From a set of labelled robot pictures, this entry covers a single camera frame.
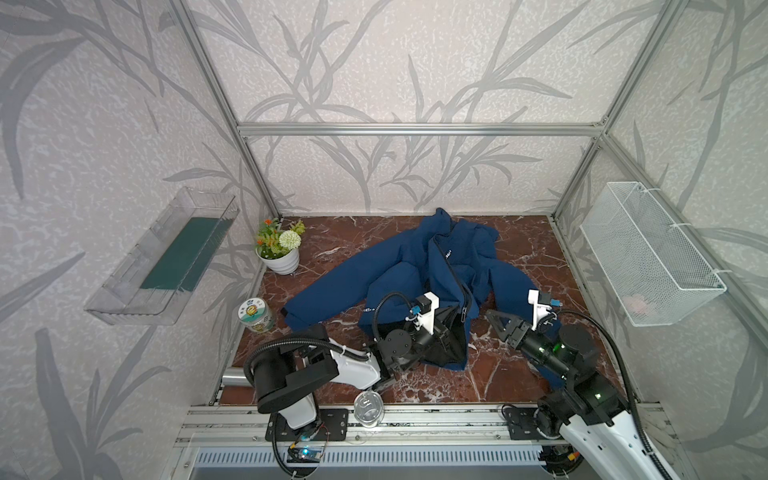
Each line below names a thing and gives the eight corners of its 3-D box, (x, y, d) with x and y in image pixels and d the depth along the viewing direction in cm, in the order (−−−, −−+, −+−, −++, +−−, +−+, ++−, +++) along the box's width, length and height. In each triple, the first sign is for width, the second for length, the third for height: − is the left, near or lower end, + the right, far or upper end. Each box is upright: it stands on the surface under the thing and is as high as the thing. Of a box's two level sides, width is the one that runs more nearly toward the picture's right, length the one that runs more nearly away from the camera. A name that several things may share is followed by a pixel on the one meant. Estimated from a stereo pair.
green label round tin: (245, 333, 91) (233, 321, 84) (253, 310, 96) (242, 297, 89) (270, 333, 91) (260, 321, 84) (277, 310, 96) (268, 297, 89)
